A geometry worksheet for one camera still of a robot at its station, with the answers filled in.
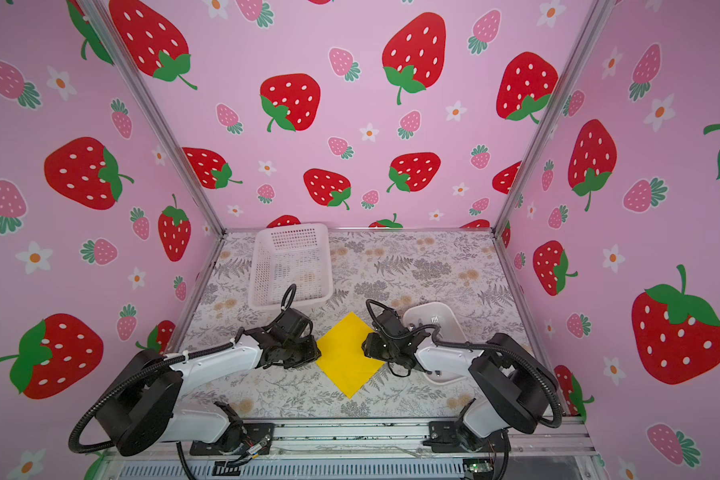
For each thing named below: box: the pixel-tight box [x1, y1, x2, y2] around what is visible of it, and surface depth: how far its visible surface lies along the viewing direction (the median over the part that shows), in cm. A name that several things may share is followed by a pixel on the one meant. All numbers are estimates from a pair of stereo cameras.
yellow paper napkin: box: [316, 312, 385, 399], surface depth 88 cm
